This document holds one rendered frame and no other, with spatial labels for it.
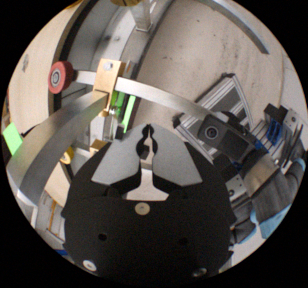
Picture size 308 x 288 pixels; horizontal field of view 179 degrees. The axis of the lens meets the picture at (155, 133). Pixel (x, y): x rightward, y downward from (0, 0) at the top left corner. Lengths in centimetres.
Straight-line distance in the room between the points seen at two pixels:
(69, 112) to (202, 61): 118
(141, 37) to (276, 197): 51
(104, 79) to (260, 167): 32
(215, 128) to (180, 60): 100
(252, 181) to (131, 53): 46
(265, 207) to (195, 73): 115
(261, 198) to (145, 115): 116
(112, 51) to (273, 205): 63
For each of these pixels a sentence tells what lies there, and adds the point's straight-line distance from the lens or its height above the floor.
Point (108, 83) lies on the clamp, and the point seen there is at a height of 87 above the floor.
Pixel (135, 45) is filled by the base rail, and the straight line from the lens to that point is 41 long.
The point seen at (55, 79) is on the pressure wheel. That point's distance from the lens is 29.
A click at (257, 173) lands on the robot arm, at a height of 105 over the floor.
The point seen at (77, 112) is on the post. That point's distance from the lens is 15.
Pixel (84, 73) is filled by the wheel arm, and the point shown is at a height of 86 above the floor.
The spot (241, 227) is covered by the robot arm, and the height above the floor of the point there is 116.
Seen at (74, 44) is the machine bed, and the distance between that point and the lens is 42.
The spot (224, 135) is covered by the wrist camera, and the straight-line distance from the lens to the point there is 19.
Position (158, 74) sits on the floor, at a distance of 110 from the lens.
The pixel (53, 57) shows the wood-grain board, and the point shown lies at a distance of 33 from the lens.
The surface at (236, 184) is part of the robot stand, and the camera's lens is 50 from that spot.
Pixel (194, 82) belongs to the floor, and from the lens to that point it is 118.
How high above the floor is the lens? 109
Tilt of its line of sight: 58 degrees down
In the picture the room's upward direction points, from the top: 178 degrees clockwise
